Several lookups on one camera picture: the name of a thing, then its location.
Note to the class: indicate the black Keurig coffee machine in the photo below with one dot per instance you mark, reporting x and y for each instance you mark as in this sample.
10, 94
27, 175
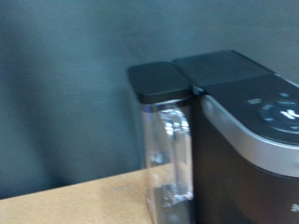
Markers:
236, 186

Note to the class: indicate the clear water tank black lid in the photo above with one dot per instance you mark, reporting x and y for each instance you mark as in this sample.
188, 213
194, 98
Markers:
159, 81

